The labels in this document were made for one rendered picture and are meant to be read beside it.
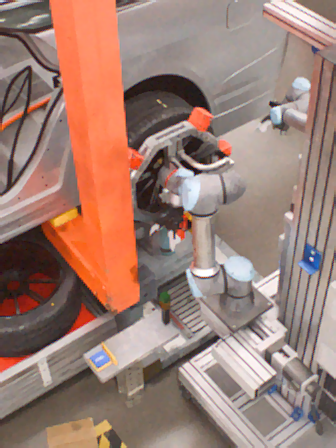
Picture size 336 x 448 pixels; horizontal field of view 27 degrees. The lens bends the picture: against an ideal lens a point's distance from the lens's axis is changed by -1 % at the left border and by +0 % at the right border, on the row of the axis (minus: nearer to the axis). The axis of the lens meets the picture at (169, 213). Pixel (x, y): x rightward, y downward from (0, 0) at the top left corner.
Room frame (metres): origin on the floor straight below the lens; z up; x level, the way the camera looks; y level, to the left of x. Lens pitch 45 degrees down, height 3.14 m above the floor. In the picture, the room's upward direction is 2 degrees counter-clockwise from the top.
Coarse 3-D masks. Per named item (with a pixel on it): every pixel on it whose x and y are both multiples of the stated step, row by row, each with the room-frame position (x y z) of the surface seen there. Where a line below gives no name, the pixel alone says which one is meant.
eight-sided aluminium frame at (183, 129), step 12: (168, 132) 2.59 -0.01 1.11; (180, 132) 2.58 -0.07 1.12; (192, 132) 2.62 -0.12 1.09; (204, 132) 2.68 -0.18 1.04; (144, 144) 2.53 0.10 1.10; (156, 144) 2.50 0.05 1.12; (168, 144) 2.54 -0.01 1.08; (216, 144) 2.70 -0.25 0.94; (144, 156) 2.48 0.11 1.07; (216, 156) 2.71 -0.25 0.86; (144, 168) 2.46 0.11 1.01; (132, 180) 2.42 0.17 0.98; (132, 192) 2.42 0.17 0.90; (132, 204) 2.42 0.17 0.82; (144, 216) 2.45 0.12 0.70
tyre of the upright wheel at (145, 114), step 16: (144, 96) 2.80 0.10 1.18; (160, 96) 2.81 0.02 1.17; (176, 96) 2.90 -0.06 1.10; (128, 112) 2.69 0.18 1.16; (144, 112) 2.68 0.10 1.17; (160, 112) 2.66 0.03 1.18; (176, 112) 2.68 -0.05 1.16; (192, 112) 2.73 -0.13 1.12; (128, 128) 2.60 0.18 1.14; (144, 128) 2.58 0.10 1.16; (160, 128) 2.62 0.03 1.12; (208, 128) 2.78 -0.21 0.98; (128, 144) 2.52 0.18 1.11; (160, 208) 2.62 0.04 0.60
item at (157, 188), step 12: (192, 144) 2.84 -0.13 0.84; (156, 156) 2.63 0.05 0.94; (156, 168) 2.68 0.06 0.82; (192, 168) 2.78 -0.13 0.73; (144, 180) 2.82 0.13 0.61; (156, 180) 2.63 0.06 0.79; (144, 192) 2.72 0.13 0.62; (156, 192) 2.62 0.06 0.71; (144, 204) 2.61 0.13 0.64; (156, 204) 2.63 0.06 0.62
